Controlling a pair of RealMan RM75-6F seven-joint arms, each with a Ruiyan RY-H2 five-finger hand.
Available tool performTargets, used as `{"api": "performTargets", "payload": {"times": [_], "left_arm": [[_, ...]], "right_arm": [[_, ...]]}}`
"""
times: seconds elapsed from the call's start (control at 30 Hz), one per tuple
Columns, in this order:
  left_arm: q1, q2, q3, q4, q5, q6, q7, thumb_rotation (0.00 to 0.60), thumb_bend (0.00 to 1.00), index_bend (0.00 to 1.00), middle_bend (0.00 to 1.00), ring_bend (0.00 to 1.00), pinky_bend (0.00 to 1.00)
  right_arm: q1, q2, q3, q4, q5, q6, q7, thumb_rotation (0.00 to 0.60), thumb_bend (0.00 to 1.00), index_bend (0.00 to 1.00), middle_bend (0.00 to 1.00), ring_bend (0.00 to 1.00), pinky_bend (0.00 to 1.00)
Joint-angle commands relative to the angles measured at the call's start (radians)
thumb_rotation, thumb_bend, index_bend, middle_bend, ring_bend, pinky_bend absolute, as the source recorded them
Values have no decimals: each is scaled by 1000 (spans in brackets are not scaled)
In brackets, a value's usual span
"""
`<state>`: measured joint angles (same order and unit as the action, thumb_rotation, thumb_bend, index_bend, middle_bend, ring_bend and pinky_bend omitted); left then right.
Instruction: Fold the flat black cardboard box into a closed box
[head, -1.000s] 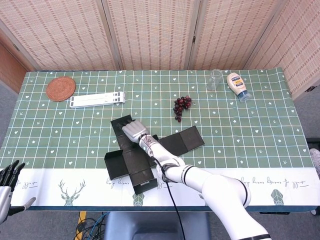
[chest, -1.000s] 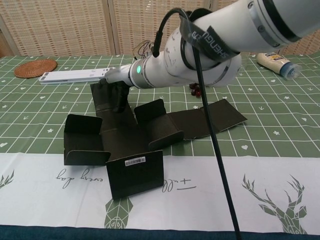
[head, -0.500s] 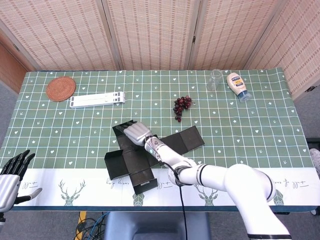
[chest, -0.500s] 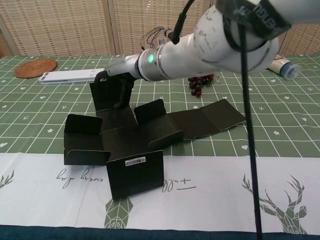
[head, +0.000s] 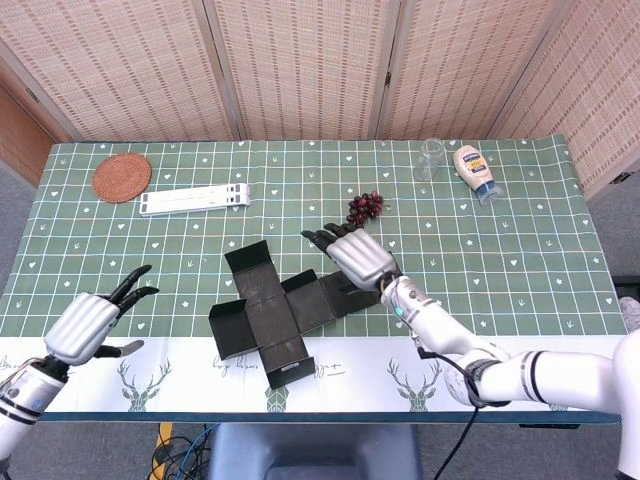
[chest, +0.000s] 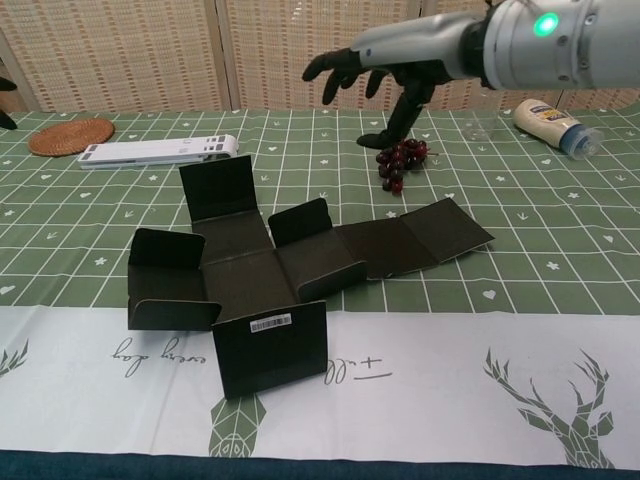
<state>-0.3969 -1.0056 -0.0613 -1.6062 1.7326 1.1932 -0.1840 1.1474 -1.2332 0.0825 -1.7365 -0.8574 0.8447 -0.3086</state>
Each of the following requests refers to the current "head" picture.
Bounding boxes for grey textured object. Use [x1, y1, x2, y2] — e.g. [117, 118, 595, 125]
[619, 295, 640, 334]

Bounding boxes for clear plastic cup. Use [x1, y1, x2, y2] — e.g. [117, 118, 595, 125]
[411, 139, 445, 182]

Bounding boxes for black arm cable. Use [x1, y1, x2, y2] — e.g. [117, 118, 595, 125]
[417, 347, 501, 480]

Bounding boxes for bamboo folding screen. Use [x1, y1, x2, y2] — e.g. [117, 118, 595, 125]
[0, 0, 640, 201]

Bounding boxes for mayonnaise squeeze bottle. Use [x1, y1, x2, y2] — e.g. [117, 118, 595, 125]
[452, 144, 504, 205]

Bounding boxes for green checked deer tablecloth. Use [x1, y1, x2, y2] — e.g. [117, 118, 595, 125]
[0, 134, 632, 416]

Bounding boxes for brown wooden door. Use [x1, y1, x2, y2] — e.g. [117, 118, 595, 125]
[0, 84, 59, 186]

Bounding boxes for black velcro cable strap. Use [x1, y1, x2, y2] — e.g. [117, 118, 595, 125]
[463, 358, 502, 404]

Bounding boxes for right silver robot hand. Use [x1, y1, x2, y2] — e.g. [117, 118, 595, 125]
[300, 222, 401, 292]

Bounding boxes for white folded laptop stand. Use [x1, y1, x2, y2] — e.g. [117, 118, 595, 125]
[139, 183, 251, 217]

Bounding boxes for black floor cable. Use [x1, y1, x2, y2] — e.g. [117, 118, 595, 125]
[149, 434, 211, 480]

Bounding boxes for bunch of dark red grapes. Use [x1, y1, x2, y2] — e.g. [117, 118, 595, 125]
[345, 191, 391, 231]

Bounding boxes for blue floor cable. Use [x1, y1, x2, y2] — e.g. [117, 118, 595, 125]
[172, 424, 221, 480]

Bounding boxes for black cardboard folding box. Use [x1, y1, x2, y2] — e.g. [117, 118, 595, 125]
[208, 239, 386, 390]

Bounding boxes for round woven rattan coaster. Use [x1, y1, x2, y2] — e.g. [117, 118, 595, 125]
[91, 154, 153, 204]

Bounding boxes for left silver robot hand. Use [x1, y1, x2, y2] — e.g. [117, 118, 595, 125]
[43, 264, 160, 366]

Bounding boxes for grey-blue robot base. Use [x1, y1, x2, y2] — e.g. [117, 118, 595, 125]
[207, 423, 424, 480]

